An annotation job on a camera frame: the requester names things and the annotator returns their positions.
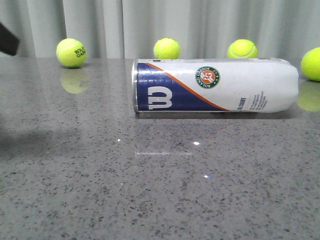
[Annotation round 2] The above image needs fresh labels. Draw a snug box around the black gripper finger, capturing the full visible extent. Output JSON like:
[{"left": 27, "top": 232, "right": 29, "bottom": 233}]
[{"left": 0, "top": 22, "right": 20, "bottom": 56}]

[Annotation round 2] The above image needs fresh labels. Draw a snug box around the white tennis ball can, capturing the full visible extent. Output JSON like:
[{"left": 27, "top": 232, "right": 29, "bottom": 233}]
[{"left": 131, "top": 58, "right": 299, "bottom": 113}]

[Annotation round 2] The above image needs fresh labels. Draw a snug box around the yellow tennis ball far left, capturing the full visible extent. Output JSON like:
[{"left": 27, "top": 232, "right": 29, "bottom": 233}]
[{"left": 56, "top": 38, "right": 87, "bottom": 68}]

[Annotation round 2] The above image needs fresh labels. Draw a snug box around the yellow tennis ball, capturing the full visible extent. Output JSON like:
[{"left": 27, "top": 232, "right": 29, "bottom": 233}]
[
  {"left": 56, "top": 38, "right": 87, "bottom": 68},
  {"left": 300, "top": 47, "right": 320, "bottom": 81},
  {"left": 153, "top": 37, "right": 181, "bottom": 59},
  {"left": 227, "top": 39, "right": 258, "bottom": 58}
]

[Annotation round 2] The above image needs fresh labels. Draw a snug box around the yellow tennis ball right centre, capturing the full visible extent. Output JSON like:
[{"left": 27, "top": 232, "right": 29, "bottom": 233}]
[{"left": 227, "top": 39, "right": 258, "bottom": 58}]

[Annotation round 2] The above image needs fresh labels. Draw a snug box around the yellow tennis ball far right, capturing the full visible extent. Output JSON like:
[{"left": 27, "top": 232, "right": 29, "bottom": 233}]
[{"left": 300, "top": 47, "right": 320, "bottom": 81}]

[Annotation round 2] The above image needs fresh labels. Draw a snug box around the grey pleated curtain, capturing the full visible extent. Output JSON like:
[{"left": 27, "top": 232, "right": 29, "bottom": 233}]
[{"left": 0, "top": 0, "right": 320, "bottom": 59}]

